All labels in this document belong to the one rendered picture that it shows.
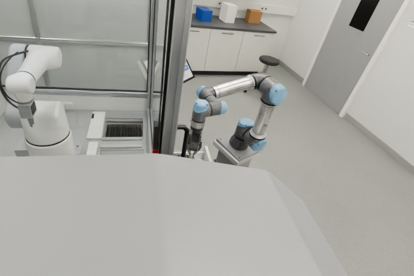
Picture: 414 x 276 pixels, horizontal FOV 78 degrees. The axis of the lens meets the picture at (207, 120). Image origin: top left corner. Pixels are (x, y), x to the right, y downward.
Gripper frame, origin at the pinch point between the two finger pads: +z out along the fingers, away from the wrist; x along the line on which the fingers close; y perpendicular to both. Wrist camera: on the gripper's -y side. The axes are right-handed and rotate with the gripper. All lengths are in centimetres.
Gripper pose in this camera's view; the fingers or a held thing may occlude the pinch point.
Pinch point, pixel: (191, 154)
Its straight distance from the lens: 150.7
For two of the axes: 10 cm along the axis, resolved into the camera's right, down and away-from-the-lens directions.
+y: 0.7, -5.7, 8.2
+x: -9.8, -1.8, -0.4
